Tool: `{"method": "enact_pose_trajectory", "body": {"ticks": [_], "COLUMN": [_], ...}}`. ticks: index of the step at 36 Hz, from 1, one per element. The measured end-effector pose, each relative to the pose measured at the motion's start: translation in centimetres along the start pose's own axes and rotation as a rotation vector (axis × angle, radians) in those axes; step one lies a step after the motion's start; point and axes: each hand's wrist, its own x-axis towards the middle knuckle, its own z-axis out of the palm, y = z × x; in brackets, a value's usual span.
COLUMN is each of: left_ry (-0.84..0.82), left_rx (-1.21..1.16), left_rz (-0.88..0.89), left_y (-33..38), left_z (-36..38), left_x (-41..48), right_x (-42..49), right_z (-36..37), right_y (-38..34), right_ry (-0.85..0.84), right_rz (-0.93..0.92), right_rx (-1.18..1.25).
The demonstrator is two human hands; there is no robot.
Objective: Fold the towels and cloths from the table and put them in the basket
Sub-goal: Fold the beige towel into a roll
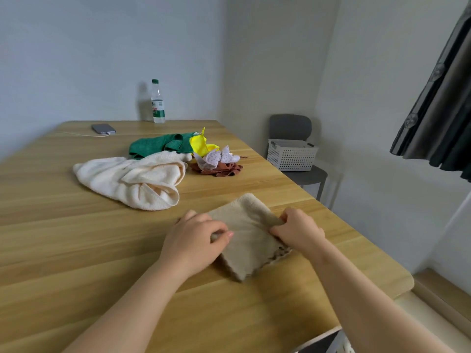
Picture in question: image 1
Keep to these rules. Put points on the yellow cloth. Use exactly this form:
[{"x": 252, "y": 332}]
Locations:
[{"x": 200, "y": 145}]

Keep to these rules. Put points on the person's left forearm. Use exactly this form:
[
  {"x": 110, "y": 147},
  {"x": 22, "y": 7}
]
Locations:
[{"x": 125, "y": 316}]

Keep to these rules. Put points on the lilac dotted white cloth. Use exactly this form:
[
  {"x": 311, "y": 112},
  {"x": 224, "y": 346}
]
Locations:
[{"x": 217, "y": 158}]

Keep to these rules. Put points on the grey chair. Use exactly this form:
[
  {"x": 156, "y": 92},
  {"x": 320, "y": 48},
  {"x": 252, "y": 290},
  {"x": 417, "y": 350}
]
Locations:
[{"x": 290, "y": 125}]

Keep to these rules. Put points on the clear green-label water bottle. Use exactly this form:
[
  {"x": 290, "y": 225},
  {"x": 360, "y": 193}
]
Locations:
[{"x": 158, "y": 104}]

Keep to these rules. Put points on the person's right forearm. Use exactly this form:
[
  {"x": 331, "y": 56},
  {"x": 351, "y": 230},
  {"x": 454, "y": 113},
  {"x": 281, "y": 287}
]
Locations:
[{"x": 368, "y": 305}]

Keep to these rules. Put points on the person's left hand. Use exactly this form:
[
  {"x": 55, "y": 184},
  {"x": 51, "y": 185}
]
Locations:
[{"x": 191, "y": 249}]

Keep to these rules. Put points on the dark grey curtain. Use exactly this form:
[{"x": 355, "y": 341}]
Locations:
[{"x": 438, "y": 113}]

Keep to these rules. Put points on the green cloth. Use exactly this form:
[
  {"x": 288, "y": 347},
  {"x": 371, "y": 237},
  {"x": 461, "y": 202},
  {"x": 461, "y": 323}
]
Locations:
[{"x": 154, "y": 144}]

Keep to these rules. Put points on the grey smartphone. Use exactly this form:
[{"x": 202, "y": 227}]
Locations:
[{"x": 103, "y": 128}]

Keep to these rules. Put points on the person's right hand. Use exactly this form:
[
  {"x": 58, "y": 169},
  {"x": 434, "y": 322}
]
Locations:
[{"x": 300, "y": 235}]

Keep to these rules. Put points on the wooden table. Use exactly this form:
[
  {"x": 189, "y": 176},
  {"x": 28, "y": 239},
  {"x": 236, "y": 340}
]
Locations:
[{"x": 73, "y": 235}]

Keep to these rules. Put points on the tan brown towel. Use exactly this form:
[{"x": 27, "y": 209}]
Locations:
[{"x": 246, "y": 231}]

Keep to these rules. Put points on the small white towel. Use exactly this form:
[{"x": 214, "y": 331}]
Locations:
[{"x": 128, "y": 180}]

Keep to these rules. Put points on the white plastic basket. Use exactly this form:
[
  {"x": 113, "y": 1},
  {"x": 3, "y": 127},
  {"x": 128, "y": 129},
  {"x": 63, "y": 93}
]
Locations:
[{"x": 292, "y": 158}]

